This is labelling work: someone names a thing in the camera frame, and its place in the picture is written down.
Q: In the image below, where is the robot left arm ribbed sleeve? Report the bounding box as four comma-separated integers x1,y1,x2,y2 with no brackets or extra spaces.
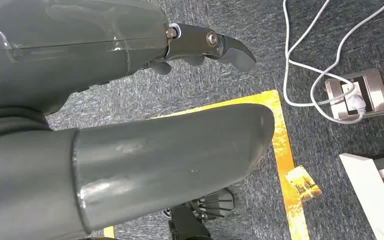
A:
0,108,50,142

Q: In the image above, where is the white looped cable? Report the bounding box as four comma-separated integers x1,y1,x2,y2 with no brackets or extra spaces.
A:
282,0,357,108

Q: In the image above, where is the black robot foot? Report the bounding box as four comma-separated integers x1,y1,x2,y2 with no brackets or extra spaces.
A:
163,187,236,240

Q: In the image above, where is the yellow floor tape marking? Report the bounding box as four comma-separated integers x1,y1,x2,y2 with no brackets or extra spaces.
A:
103,90,310,240

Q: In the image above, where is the white power cable with plug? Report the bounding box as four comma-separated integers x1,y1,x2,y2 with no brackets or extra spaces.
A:
309,0,384,125

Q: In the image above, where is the yellow card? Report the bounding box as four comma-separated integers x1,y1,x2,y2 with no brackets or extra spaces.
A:
284,165,323,203

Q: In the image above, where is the white table support panel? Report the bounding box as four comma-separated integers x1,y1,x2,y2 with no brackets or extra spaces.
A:
339,151,384,240

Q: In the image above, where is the silver floor socket box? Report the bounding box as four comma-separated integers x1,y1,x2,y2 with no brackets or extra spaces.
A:
324,68,384,121

